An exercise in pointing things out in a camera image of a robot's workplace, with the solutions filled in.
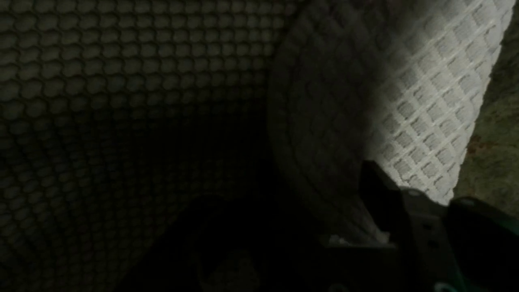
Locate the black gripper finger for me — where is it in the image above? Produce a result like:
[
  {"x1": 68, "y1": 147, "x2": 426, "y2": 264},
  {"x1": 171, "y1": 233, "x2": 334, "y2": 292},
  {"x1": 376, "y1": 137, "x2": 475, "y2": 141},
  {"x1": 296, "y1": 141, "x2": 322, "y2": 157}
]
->
[{"x1": 356, "y1": 159, "x2": 519, "y2": 292}]

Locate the grey waffle weave towel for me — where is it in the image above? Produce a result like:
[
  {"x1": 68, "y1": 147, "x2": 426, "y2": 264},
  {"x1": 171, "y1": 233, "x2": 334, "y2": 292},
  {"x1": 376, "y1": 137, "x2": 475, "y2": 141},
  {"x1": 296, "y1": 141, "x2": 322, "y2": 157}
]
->
[{"x1": 0, "y1": 0, "x2": 517, "y2": 292}]

